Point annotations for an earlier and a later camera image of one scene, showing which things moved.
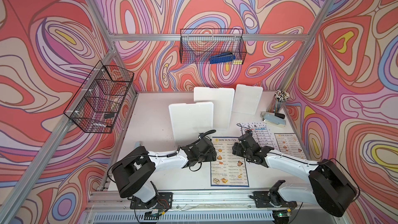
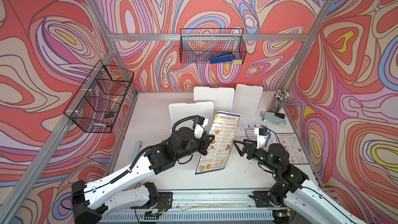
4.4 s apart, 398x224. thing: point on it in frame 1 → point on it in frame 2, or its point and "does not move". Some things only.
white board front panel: x=189 y=120 does not move
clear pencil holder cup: x=280 y=97 does not move
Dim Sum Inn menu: x=228 y=170 → x=224 y=127
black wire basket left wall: x=95 y=108 does not move
